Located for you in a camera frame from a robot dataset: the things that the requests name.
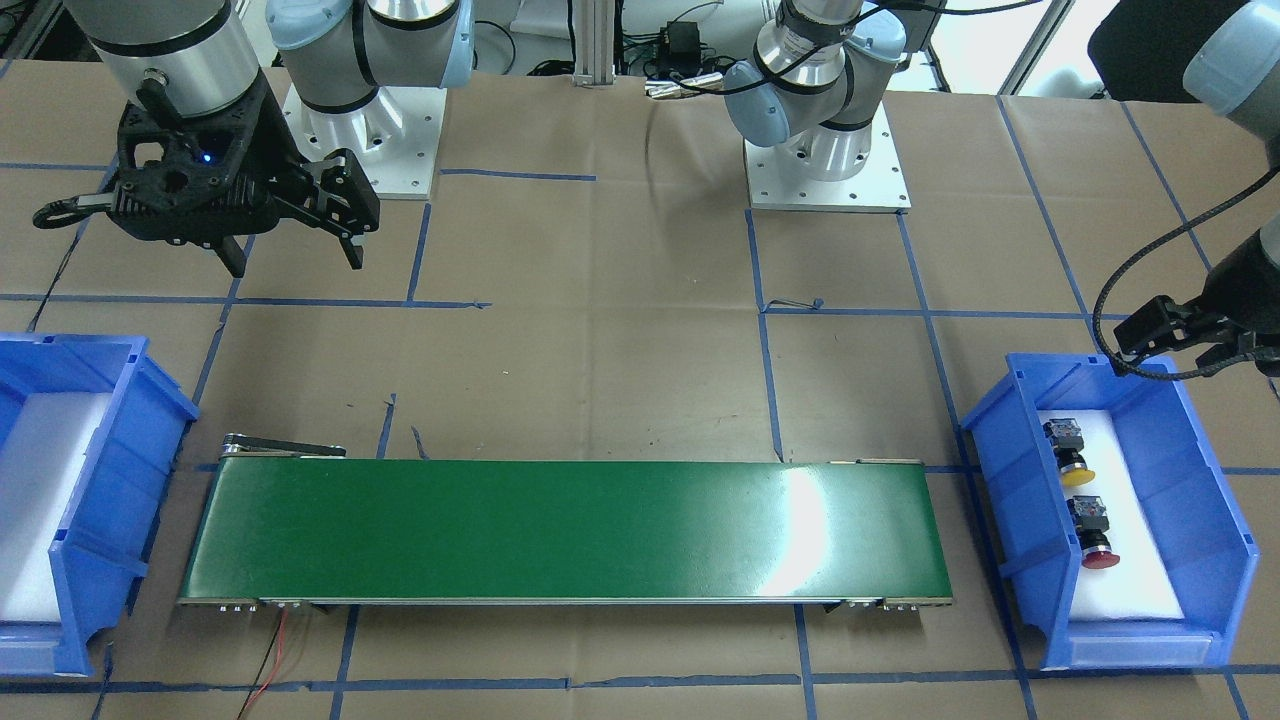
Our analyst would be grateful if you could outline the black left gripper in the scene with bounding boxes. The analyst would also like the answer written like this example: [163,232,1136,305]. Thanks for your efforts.
[1114,228,1279,379]

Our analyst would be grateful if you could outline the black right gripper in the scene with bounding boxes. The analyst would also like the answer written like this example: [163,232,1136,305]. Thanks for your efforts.
[106,72,380,279]

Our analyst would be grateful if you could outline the yellow push button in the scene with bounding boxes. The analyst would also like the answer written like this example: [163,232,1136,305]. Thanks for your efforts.
[1042,418,1096,487]

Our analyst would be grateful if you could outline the red push button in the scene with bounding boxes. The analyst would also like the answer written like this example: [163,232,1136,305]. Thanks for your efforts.
[1066,495,1121,570]

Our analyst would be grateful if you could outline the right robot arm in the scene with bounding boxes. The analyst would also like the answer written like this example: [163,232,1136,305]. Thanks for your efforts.
[33,1,475,278]

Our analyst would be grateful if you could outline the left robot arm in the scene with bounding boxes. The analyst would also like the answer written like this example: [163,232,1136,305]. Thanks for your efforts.
[721,1,1277,382]

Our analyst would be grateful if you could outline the blue source bin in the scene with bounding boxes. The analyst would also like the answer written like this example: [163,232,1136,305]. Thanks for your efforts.
[963,354,1260,671]

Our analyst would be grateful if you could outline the green conveyor belt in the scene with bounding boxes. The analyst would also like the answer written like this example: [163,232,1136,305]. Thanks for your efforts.
[178,452,954,609]

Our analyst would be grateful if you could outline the white foam pad destination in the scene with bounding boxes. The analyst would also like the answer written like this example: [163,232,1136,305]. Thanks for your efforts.
[1,392,111,623]

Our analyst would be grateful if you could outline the blue destination bin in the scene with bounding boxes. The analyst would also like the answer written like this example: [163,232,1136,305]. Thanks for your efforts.
[1,333,198,676]

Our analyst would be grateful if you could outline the black braided cable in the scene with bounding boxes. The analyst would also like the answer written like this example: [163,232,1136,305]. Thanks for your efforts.
[1092,168,1280,380]

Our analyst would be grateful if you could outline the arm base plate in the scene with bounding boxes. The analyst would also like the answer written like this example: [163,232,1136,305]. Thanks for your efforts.
[742,104,913,214]
[283,87,448,200]

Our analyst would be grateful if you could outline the aluminium frame post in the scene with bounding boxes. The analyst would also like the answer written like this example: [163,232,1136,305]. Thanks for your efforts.
[567,1,621,87]

